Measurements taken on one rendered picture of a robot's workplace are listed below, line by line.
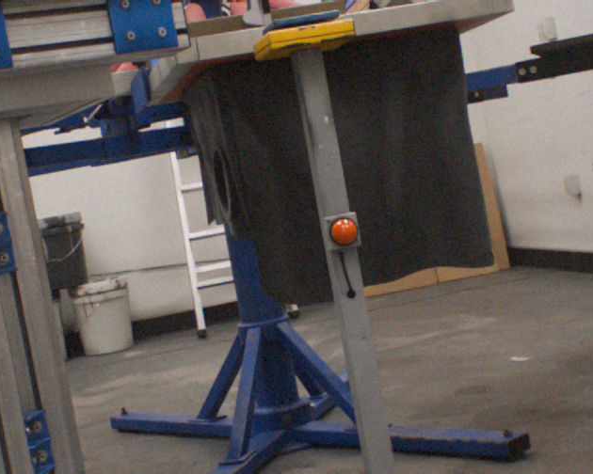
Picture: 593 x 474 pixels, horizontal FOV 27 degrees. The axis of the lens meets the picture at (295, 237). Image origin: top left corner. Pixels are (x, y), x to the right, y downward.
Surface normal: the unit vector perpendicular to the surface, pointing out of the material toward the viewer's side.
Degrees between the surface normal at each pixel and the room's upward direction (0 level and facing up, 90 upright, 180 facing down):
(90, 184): 90
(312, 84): 90
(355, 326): 90
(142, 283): 90
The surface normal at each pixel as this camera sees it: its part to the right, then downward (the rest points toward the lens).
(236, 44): 0.20, 0.02
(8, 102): 0.44, -0.03
